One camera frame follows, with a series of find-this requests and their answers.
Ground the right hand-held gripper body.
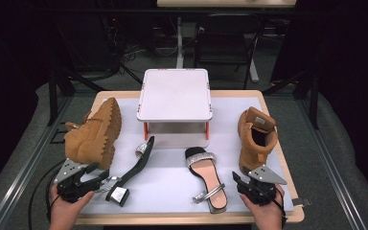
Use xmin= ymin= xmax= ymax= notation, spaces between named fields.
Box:
xmin=236 ymin=164 xmax=288 ymax=206

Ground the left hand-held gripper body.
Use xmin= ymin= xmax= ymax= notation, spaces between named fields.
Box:
xmin=53 ymin=158 xmax=102 ymax=204

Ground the tan suede boot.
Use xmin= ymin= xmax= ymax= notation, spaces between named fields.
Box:
xmin=237 ymin=105 xmax=279 ymax=176
xmin=64 ymin=97 xmax=123 ymax=171

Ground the black silver-strap heeled sandal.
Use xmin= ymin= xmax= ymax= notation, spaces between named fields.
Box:
xmin=94 ymin=135 xmax=156 ymax=208
xmin=184 ymin=147 xmax=228 ymax=215

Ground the person's right hand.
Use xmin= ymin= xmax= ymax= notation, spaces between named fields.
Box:
xmin=240 ymin=191 xmax=286 ymax=230

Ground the person's left hand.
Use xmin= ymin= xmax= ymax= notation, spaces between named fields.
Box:
xmin=48 ymin=184 xmax=95 ymax=230

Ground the gray tape piece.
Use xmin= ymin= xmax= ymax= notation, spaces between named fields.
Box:
xmin=291 ymin=197 xmax=312 ymax=207

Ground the black metal stand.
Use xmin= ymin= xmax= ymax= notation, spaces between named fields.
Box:
xmin=262 ymin=68 xmax=320 ymax=130
xmin=47 ymin=68 xmax=107 ymax=127

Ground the black chair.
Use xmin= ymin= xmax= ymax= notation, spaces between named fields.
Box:
xmin=194 ymin=12 xmax=266 ymax=90

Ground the white desk leg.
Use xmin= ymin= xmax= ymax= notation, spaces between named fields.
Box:
xmin=175 ymin=16 xmax=185 ymax=69

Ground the light background desk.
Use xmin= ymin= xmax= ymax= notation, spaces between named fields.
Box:
xmin=156 ymin=0 xmax=297 ymax=9

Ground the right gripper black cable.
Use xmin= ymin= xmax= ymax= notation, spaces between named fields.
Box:
xmin=275 ymin=186 xmax=289 ymax=228

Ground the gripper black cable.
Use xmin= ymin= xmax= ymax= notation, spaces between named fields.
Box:
xmin=28 ymin=159 xmax=66 ymax=230
xmin=275 ymin=186 xmax=289 ymax=228

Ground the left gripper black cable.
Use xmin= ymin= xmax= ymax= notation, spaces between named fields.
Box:
xmin=28 ymin=159 xmax=66 ymax=230

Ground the aluminium frame rail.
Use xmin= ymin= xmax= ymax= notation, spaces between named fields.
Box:
xmin=0 ymin=95 xmax=75 ymax=230
xmin=296 ymin=99 xmax=368 ymax=230

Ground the tangle of floor cables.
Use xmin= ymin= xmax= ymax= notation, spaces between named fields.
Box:
xmin=118 ymin=42 xmax=180 ymax=66

